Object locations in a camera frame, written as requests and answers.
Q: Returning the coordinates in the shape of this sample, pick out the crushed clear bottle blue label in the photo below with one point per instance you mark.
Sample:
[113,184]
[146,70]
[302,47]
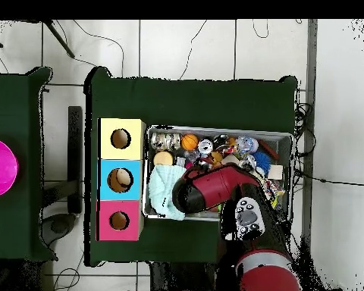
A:
[191,156]

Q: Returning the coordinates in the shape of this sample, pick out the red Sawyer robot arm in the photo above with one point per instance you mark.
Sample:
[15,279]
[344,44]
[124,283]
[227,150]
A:
[218,185]

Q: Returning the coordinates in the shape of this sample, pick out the wooden box with three holes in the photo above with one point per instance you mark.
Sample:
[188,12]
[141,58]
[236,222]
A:
[109,151]

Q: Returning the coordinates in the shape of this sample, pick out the round orange sponge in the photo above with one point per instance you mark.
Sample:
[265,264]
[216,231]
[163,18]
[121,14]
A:
[163,158]

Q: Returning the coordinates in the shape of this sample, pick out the small orange basketball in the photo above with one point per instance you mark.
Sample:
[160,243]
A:
[189,142]

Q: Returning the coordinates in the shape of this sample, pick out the mint green knitted cloth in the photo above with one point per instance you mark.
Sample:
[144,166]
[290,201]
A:
[162,188]

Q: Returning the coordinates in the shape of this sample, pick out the dark green table cloth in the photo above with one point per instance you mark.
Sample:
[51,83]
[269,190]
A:
[12,106]
[200,103]

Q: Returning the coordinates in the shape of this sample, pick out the blue spiky rubber ball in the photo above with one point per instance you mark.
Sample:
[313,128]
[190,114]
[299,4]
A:
[262,159]

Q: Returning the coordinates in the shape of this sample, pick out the plain wooden block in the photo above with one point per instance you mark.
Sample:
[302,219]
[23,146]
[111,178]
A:
[275,172]

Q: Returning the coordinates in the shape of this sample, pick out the black floor stand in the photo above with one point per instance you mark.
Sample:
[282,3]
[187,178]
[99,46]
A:
[75,151]

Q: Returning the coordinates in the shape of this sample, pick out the black tripod leg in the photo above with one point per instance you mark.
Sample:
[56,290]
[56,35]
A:
[60,39]

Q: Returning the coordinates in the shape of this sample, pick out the pink plastic bowl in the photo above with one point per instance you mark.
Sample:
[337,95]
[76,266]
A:
[0,168]

